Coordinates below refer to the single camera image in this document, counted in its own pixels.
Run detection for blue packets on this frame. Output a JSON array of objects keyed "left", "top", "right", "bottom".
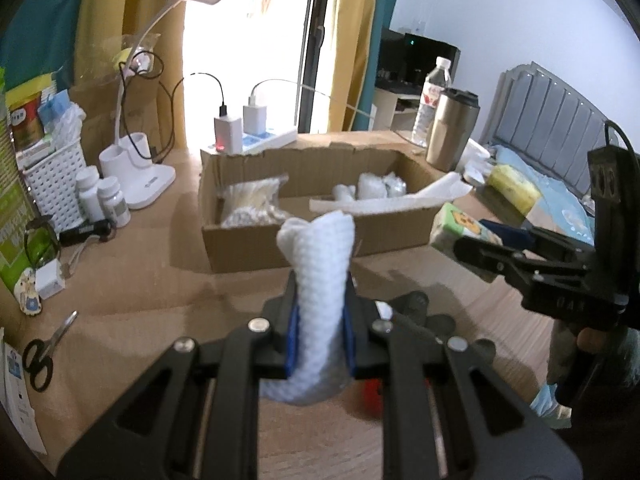
[{"left": 39, "top": 91, "right": 71, "bottom": 128}]

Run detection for green cartoon tissue pack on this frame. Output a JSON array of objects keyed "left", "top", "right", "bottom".
[{"left": 429, "top": 202, "right": 503, "bottom": 283}]

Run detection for yellow tissue pack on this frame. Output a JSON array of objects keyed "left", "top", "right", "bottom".
[{"left": 487, "top": 162, "right": 543, "bottom": 216}]

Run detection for light blue printed blanket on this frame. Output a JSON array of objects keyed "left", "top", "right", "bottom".
[{"left": 492, "top": 145, "right": 598, "bottom": 241}]

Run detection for clear plastic water bottle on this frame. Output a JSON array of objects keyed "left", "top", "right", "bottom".
[{"left": 412, "top": 56, "right": 453, "bottom": 147}]

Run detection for white pill bottle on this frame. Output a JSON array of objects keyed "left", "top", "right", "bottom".
[
  {"left": 97, "top": 176, "right": 132, "bottom": 227},
  {"left": 75, "top": 166, "right": 103, "bottom": 223}
]

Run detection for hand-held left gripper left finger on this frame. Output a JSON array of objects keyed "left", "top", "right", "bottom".
[{"left": 56, "top": 269, "right": 302, "bottom": 480}]

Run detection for small white desk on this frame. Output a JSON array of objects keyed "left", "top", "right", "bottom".
[{"left": 372, "top": 87, "right": 426, "bottom": 131}]

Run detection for black lamp cable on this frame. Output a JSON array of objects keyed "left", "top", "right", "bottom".
[{"left": 117, "top": 52, "right": 166, "bottom": 82}]

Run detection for light blue slipper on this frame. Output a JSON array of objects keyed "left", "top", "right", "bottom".
[{"left": 529, "top": 384, "right": 573, "bottom": 430}]

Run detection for green snack bag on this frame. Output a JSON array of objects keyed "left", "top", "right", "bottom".
[{"left": 0, "top": 67, "right": 33, "bottom": 293}]

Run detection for dark door frame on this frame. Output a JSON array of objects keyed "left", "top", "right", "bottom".
[{"left": 297, "top": 0, "right": 341, "bottom": 133}]

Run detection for small white box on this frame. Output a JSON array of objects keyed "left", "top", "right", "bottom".
[{"left": 34, "top": 266, "right": 67, "bottom": 300}]

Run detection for green tinted glasses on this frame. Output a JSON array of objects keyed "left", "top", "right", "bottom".
[{"left": 24, "top": 215, "right": 63, "bottom": 267}]

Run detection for clear crinkled plastic bag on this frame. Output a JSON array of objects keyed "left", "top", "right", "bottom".
[{"left": 357, "top": 171, "right": 408, "bottom": 200}]

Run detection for black monitor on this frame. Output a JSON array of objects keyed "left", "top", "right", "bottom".
[{"left": 420, "top": 39, "right": 462, "bottom": 88}]

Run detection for white paper leaflet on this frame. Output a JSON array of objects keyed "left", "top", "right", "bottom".
[{"left": 0, "top": 327, "right": 48, "bottom": 456}]

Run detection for brown cardboard box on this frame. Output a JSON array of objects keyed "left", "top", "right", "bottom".
[{"left": 199, "top": 145, "right": 451, "bottom": 273}]

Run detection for white foam wraps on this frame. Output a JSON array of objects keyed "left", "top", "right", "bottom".
[{"left": 309, "top": 171, "right": 473, "bottom": 213}]

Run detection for white power strip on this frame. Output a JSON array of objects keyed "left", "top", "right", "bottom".
[{"left": 240, "top": 127, "right": 298, "bottom": 153}]

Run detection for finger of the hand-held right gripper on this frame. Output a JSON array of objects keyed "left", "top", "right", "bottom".
[
  {"left": 479, "top": 218, "right": 597, "bottom": 263},
  {"left": 452, "top": 236, "right": 540, "bottom": 286}
]

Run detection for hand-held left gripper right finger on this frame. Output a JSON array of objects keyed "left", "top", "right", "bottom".
[{"left": 344, "top": 280, "right": 585, "bottom": 480}]

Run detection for person's right hand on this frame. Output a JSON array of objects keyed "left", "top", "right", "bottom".
[{"left": 576, "top": 329, "right": 608, "bottom": 357}]

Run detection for steel tumbler with black lid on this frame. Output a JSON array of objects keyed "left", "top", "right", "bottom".
[{"left": 426, "top": 87, "right": 482, "bottom": 172}]

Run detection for clear bag of cotton swabs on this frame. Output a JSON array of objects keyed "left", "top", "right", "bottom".
[{"left": 217, "top": 175, "right": 291, "bottom": 228}]

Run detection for grey padded headboard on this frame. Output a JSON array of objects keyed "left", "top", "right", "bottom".
[{"left": 477, "top": 61, "right": 631, "bottom": 201}]

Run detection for white plastic basket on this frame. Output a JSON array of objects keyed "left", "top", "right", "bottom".
[{"left": 20, "top": 141, "right": 88, "bottom": 233}]

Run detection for yellow curtain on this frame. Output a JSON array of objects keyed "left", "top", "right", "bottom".
[
  {"left": 75, "top": 0, "right": 188, "bottom": 151},
  {"left": 327, "top": 0, "right": 383, "bottom": 133}
]

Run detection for black flashlight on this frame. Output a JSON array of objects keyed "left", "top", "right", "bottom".
[{"left": 59, "top": 219, "right": 117, "bottom": 247}]

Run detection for white foam net sleeve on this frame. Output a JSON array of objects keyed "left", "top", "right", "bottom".
[{"left": 260, "top": 211, "right": 357, "bottom": 406}]

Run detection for teal curtain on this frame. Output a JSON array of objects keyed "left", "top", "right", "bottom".
[
  {"left": 0, "top": 0, "right": 96, "bottom": 92},
  {"left": 360, "top": 0, "right": 401, "bottom": 121}
]

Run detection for white charger with black plug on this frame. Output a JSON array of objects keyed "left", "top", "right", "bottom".
[{"left": 214, "top": 104, "right": 243, "bottom": 155}]

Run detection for black handled scissors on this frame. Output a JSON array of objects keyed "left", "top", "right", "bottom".
[{"left": 22, "top": 310, "right": 79, "bottom": 392}]

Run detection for black camera cable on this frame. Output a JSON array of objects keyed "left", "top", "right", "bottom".
[{"left": 604, "top": 120, "right": 632, "bottom": 152}]

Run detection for small cartoon figurine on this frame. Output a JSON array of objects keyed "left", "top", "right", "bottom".
[{"left": 15, "top": 267, "right": 43, "bottom": 317}]

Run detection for black and white charging cable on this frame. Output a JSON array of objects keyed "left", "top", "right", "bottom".
[{"left": 250, "top": 78, "right": 436, "bottom": 151}]

